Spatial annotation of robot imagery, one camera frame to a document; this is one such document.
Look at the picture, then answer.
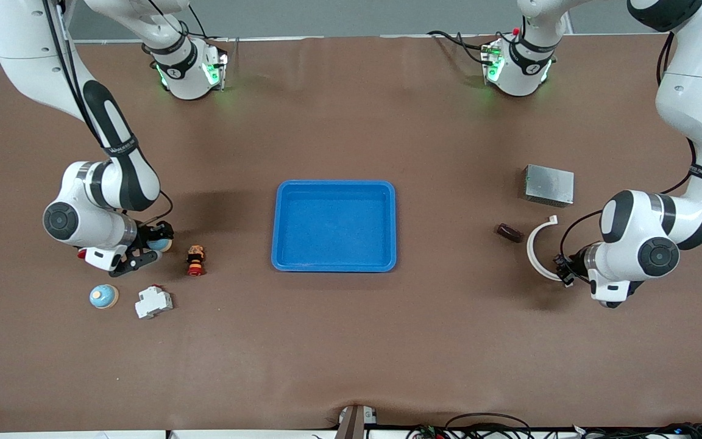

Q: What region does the white curved plastic bracket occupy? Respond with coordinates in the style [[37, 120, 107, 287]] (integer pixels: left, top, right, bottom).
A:
[[526, 215, 571, 285]]

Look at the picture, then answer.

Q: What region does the white circuit breaker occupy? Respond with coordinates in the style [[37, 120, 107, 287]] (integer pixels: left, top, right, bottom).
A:
[[135, 285, 174, 320]]

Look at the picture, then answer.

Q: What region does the orange and red push button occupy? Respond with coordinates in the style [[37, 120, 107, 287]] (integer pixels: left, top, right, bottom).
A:
[[186, 244, 206, 277]]

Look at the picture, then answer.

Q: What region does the grey metal box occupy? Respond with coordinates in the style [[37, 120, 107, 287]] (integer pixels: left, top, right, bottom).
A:
[[523, 163, 575, 209]]

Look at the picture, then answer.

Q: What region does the blue plastic tray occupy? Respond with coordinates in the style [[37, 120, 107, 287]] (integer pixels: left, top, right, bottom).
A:
[[271, 179, 398, 273]]

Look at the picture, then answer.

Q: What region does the large table cover mat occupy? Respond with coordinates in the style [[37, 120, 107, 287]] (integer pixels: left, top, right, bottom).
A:
[[0, 34, 702, 434]]

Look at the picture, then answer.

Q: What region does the black looped cable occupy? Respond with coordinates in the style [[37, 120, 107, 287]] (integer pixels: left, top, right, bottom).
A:
[[444, 413, 534, 439]]

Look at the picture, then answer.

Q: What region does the black cable bundle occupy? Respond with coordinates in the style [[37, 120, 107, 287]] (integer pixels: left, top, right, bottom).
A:
[[573, 422, 702, 439]]

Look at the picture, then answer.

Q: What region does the black right arm base cable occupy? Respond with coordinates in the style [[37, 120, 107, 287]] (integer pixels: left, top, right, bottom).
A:
[[180, 6, 213, 41]]

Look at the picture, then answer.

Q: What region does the black arm base cable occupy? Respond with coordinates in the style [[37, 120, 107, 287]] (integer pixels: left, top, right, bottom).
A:
[[180, 6, 213, 41], [427, 30, 498, 65]]

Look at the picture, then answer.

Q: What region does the black left arm base cable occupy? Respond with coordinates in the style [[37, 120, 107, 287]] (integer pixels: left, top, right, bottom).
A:
[[427, 30, 498, 65]]

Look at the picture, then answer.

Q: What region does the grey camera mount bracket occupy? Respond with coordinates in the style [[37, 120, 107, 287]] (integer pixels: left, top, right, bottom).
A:
[[334, 404, 380, 439]]

